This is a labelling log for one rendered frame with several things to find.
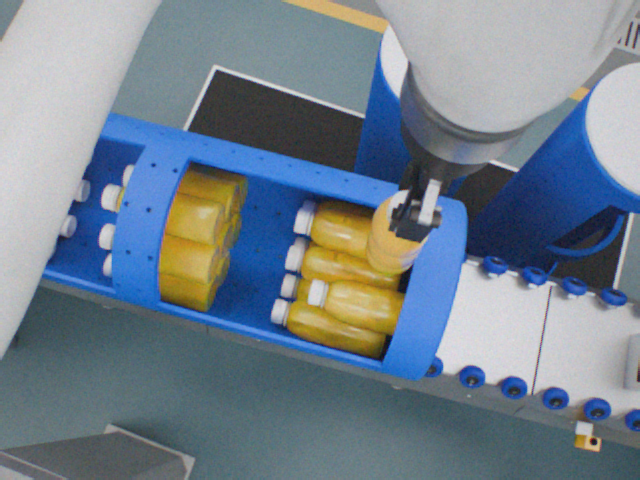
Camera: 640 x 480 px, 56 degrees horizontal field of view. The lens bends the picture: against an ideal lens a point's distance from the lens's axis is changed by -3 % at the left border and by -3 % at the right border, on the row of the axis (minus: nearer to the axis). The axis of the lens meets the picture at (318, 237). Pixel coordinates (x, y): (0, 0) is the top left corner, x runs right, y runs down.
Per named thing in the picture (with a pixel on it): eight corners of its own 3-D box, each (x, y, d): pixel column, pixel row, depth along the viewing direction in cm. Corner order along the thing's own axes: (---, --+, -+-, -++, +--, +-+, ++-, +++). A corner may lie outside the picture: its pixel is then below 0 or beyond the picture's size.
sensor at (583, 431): (588, 449, 109) (600, 451, 104) (572, 445, 109) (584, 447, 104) (594, 407, 111) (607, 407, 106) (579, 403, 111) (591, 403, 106)
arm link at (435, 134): (565, 24, 38) (532, 72, 44) (426, -12, 39) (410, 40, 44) (544, 152, 36) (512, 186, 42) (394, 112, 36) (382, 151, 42)
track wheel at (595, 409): (616, 409, 102) (614, 400, 104) (591, 403, 102) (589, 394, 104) (604, 425, 105) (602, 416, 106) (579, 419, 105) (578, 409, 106)
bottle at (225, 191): (236, 216, 103) (142, 192, 104) (243, 178, 101) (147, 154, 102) (224, 228, 97) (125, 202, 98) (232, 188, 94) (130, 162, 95)
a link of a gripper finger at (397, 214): (466, 153, 48) (463, 168, 48) (432, 220, 58) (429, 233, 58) (417, 141, 48) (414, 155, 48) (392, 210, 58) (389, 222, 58)
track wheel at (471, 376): (489, 376, 103) (489, 368, 105) (463, 370, 103) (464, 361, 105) (480, 393, 106) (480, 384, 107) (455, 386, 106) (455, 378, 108)
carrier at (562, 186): (448, 247, 195) (516, 309, 191) (552, 130, 111) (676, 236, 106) (504, 186, 201) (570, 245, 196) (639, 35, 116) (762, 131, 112)
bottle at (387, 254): (356, 263, 81) (365, 225, 65) (377, 219, 83) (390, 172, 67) (403, 284, 80) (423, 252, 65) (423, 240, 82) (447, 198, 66)
